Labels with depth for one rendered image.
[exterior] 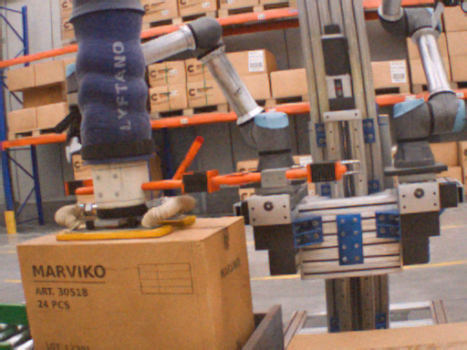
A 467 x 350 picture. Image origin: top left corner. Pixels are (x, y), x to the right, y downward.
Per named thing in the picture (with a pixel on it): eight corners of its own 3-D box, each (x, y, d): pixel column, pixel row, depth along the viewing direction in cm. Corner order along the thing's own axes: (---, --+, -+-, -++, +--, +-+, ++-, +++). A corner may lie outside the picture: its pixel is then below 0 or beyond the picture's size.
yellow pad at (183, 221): (86, 231, 192) (84, 215, 192) (100, 226, 202) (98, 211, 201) (184, 226, 182) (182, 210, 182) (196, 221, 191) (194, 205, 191)
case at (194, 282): (37, 368, 175) (15, 244, 173) (95, 332, 213) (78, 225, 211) (220, 381, 158) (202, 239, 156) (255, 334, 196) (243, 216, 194)
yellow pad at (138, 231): (56, 241, 174) (53, 224, 174) (72, 235, 183) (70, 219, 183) (159, 238, 164) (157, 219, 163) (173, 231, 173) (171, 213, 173)
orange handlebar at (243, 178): (46, 200, 187) (44, 189, 187) (90, 190, 216) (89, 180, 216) (346, 177, 159) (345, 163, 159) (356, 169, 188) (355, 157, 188)
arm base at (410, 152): (393, 166, 215) (391, 138, 215) (433, 162, 211) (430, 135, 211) (394, 169, 201) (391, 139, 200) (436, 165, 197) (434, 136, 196)
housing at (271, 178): (261, 188, 166) (259, 171, 166) (266, 185, 172) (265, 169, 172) (286, 186, 164) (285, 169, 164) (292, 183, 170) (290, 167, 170)
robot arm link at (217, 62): (262, 155, 224) (182, 26, 215) (250, 155, 238) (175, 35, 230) (288, 138, 226) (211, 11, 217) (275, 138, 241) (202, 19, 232)
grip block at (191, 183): (181, 195, 171) (179, 173, 171) (193, 191, 181) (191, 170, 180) (210, 193, 169) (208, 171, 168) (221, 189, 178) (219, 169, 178)
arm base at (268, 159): (260, 178, 228) (257, 150, 228) (301, 174, 224) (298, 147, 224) (251, 181, 214) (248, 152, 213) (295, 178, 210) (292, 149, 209)
